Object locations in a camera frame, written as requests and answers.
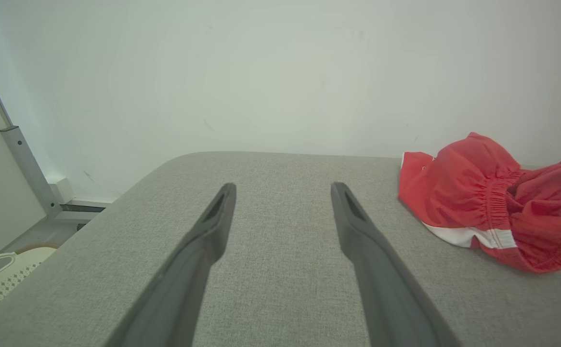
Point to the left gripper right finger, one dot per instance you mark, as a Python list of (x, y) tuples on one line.
[(391, 299)]

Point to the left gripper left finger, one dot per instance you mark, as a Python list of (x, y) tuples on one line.
[(179, 289)]

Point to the red shorts with white stripe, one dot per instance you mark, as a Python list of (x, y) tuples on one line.
[(468, 188)]

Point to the cream perforated laundry basket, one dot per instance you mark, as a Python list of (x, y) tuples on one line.
[(1, 279)]

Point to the grey metal frame post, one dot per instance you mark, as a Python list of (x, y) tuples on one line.
[(27, 164)]

